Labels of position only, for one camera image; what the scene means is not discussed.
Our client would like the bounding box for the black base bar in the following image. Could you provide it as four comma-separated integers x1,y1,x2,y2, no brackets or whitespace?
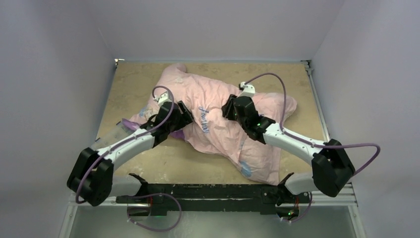
116,179,310,218

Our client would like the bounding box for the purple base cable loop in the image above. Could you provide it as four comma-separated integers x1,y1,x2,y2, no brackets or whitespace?
127,193,183,233

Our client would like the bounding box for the clear plastic bag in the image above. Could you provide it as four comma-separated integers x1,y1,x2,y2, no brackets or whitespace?
90,119,136,150

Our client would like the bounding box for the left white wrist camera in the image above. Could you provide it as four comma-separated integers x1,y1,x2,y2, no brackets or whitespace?
157,92,172,107

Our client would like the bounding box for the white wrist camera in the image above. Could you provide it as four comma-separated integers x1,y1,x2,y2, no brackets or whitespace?
238,82,256,98
157,92,172,107

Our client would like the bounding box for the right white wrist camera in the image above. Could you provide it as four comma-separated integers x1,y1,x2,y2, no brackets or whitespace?
238,82,256,98

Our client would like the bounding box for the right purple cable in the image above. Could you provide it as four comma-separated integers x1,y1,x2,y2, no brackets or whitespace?
241,72,381,178

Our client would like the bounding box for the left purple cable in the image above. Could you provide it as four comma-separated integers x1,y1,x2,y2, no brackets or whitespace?
74,85,175,205

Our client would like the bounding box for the pink pillow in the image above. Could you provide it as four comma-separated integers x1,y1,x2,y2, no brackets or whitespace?
128,63,298,186

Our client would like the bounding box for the purple printed pillowcase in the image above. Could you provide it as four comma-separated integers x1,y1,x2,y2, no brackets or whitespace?
121,119,185,140

